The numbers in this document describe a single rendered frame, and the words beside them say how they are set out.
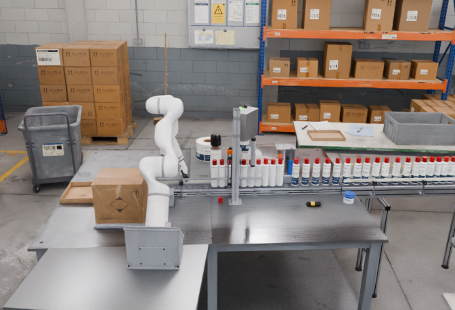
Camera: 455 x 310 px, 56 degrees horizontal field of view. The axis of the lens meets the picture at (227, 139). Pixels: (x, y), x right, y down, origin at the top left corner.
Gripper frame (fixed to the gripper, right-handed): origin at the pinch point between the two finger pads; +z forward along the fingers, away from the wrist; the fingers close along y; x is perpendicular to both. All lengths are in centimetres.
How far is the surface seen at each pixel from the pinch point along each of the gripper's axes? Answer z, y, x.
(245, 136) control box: -23, -18, -50
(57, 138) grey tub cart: -21, 168, 146
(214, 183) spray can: 9.3, -2.6, -18.1
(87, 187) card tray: -15, 11, 73
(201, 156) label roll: 5.5, 46.1, -9.5
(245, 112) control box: -37, -15, -55
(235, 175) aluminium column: 2.7, -15.9, -34.6
